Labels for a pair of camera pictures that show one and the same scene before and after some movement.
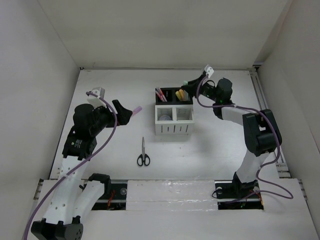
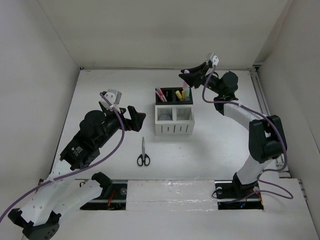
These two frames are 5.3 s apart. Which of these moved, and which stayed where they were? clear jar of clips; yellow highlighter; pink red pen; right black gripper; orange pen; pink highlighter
Moved: right black gripper; pink highlighter
Stayed: clear jar of clips; pink red pen; yellow highlighter; orange pen
